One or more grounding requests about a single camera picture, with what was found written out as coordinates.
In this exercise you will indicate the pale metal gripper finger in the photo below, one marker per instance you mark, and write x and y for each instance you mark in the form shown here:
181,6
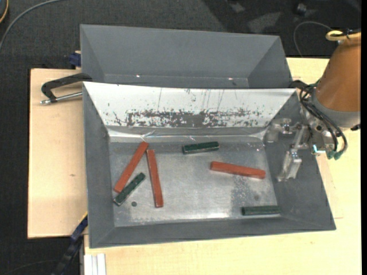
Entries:
275,130
292,165

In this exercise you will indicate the red-brown flat block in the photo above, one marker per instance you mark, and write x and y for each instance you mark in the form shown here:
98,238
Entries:
238,170
131,167
155,179

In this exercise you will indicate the grey metal bin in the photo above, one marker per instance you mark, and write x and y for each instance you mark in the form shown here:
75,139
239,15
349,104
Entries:
183,179

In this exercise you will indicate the dark green flat block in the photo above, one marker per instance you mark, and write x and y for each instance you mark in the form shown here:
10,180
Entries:
129,188
261,210
200,147

